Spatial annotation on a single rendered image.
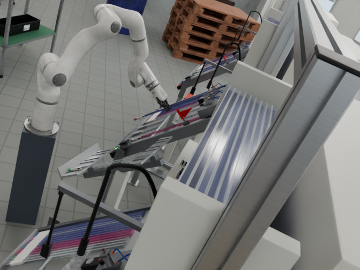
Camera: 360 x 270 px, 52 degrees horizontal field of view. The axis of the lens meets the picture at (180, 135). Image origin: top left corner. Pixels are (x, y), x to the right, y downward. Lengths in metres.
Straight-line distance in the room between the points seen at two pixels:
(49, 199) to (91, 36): 1.31
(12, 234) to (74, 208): 0.47
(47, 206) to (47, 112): 0.86
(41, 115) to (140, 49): 0.66
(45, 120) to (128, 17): 0.72
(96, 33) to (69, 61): 0.20
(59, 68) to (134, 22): 0.46
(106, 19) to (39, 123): 0.68
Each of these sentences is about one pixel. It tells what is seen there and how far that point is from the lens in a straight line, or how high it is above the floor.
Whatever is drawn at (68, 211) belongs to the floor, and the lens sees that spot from 2.78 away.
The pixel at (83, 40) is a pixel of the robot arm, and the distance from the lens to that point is 2.02.
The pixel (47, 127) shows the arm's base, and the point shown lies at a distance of 2.21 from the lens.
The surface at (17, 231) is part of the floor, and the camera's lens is 2.62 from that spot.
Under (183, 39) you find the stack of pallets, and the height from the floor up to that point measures 0.33.
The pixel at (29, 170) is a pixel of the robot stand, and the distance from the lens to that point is 2.35.
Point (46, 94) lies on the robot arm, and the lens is 2.10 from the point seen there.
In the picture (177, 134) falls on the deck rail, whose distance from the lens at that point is 2.03.
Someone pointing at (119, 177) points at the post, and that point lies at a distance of 1.90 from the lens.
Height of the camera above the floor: 1.94
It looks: 28 degrees down
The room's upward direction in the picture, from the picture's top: 23 degrees clockwise
